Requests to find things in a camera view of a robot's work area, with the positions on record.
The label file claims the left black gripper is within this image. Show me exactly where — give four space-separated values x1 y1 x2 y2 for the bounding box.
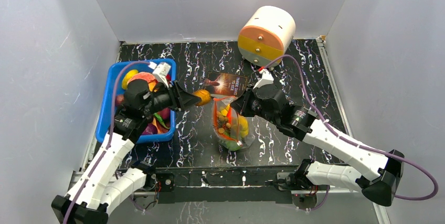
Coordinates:
142 79 201 117

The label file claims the orange brown toy potato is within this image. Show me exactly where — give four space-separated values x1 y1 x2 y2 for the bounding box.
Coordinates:
193 89 211 106

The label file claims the clear zip top bag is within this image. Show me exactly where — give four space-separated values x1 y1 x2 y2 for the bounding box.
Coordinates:
212 97 255 152

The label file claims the brown toy longan bunch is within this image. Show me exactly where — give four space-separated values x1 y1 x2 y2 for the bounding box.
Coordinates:
217 115 232 136

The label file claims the green toy lime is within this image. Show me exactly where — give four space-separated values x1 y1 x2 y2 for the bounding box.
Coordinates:
221 140 243 151

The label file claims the yellow toy banana bunch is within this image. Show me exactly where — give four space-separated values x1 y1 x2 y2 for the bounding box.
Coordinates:
216 106 249 138

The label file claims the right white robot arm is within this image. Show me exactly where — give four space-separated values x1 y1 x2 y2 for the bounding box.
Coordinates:
230 84 403 207

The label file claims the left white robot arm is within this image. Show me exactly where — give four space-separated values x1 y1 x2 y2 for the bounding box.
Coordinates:
51 79 209 223

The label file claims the dark paperback book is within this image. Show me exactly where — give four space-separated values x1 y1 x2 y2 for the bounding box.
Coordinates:
204 72 247 99

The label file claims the purple toy onion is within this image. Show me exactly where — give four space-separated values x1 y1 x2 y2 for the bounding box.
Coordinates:
142 123 158 135

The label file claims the pink toy watermelon slice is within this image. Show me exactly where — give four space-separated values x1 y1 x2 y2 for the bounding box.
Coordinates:
127 72 157 85

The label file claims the yellow toy mango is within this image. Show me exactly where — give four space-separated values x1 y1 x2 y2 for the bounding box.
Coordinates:
121 69 139 90

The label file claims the round three-drawer cabinet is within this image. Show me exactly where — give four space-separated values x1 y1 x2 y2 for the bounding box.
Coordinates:
237 6 296 66

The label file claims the blue plastic bin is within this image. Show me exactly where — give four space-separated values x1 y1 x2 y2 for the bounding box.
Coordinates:
95 58 176 144

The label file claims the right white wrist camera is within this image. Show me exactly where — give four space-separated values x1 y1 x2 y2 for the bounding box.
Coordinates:
253 67 274 89

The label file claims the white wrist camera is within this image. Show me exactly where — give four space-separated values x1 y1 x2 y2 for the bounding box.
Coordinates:
253 67 274 89
148 61 171 87

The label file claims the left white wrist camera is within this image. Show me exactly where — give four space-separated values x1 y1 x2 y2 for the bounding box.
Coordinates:
148 61 171 87

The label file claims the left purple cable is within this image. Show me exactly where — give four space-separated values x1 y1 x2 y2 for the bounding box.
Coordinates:
61 60 157 224

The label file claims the purple cable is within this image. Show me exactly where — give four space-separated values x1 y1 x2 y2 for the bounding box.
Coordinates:
61 60 157 224
259 55 439 201

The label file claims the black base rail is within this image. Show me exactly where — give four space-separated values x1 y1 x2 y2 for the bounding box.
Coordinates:
133 165 345 205

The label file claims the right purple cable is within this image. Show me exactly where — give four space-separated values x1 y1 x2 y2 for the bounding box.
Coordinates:
259 55 439 201

